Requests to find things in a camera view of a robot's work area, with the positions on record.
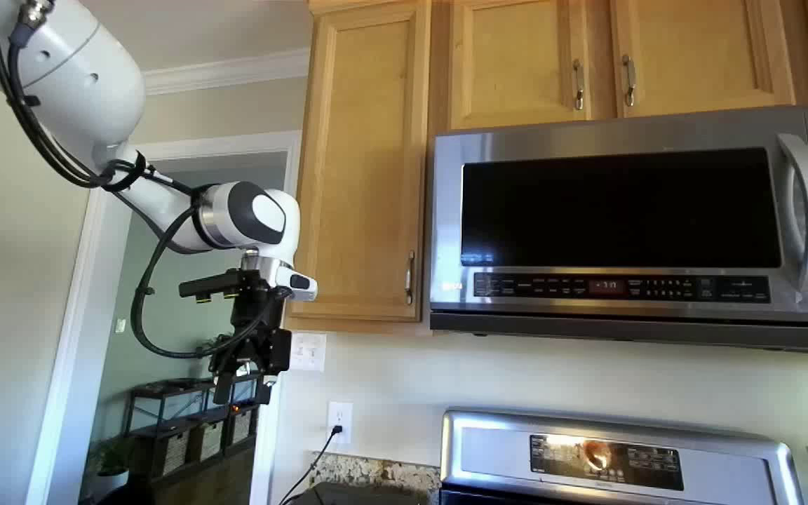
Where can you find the white crown molding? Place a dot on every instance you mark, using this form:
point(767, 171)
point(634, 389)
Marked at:
point(224, 74)

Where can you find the stainless steel stove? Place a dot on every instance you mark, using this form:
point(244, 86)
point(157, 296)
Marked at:
point(498, 458)

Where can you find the tall wooden cabinet door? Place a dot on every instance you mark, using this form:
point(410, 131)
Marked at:
point(363, 168)

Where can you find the large floor plant pot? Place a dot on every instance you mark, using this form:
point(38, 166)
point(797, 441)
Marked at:
point(111, 467)

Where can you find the dark console shelf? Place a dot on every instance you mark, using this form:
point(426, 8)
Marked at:
point(170, 411)

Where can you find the small distant wall switch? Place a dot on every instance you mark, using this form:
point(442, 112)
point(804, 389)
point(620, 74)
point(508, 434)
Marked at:
point(119, 325)

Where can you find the white doorway frame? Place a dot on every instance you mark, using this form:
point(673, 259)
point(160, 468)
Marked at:
point(81, 325)

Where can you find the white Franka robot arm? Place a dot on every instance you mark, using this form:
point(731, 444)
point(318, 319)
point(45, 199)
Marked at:
point(76, 74)

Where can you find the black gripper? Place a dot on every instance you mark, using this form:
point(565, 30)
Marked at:
point(265, 324)

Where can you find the wooden cabinet body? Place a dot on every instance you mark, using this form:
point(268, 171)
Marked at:
point(438, 56)

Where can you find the stainless steel microwave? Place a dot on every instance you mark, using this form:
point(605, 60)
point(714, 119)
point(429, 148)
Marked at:
point(628, 298)

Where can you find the woven storage basket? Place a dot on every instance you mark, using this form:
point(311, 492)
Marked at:
point(238, 426)
point(208, 439)
point(172, 453)

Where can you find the short wooden cabinet door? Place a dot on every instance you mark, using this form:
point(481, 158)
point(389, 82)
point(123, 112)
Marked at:
point(516, 60)
point(703, 51)

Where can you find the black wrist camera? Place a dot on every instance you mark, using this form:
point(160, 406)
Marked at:
point(208, 283)

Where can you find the speckled granite backsplash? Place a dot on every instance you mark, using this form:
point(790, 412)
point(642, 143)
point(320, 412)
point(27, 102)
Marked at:
point(377, 468)

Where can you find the white wall outlet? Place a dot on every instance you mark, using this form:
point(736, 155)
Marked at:
point(339, 416)

